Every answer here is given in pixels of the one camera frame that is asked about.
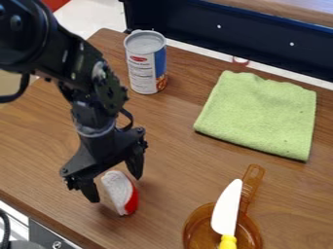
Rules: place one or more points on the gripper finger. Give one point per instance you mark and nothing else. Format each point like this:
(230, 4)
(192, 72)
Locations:
(135, 164)
(90, 191)

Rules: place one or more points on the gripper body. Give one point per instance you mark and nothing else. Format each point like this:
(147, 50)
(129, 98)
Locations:
(104, 147)

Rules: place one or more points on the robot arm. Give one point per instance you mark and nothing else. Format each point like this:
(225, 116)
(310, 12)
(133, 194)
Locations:
(52, 55)

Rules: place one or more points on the white and blue can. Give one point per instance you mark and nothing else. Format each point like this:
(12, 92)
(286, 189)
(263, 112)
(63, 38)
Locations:
(146, 61)

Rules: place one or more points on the orange transparent pan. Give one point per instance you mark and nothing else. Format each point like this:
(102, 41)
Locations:
(225, 228)

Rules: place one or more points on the green cloth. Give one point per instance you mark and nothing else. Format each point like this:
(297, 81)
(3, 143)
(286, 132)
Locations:
(259, 113)

